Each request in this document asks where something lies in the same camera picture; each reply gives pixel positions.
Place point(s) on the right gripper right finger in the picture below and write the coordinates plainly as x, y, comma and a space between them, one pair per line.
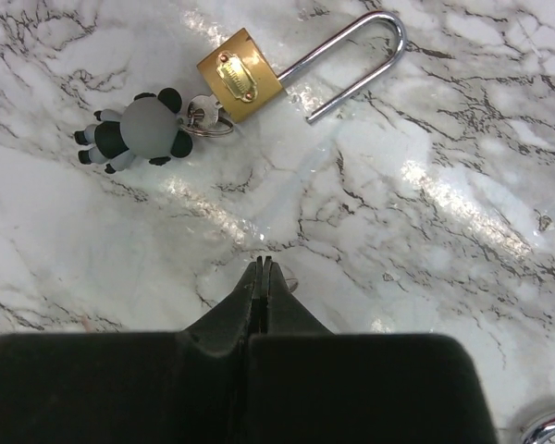
308, 385

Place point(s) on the small brass padlock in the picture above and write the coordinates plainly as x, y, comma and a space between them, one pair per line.
242, 81

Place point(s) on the small loose key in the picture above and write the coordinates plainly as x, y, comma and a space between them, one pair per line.
292, 282

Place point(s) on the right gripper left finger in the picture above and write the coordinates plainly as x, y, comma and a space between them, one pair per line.
131, 387

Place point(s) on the astronaut keychain with keys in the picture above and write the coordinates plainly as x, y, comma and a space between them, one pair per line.
152, 127

